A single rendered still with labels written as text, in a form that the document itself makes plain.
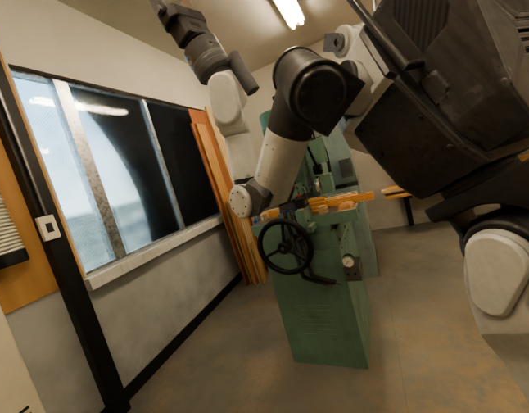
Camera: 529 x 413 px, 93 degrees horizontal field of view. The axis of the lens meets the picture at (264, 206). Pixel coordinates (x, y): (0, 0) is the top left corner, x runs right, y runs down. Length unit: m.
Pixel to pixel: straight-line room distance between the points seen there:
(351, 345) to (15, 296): 1.75
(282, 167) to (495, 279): 0.38
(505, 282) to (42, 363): 1.89
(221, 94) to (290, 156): 0.22
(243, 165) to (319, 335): 1.26
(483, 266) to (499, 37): 0.31
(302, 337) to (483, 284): 1.30
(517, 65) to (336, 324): 1.37
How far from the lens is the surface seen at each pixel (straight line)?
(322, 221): 1.34
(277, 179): 0.52
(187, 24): 0.70
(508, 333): 0.58
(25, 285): 1.82
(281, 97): 0.48
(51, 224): 1.78
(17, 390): 1.55
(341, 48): 0.67
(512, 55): 0.47
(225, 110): 0.60
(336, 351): 1.71
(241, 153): 0.61
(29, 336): 1.85
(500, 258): 0.51
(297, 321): 1.66
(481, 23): 0.46
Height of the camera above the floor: 1.17
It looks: 7 degrees down
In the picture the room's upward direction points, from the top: 15 degrees counter-clockwise
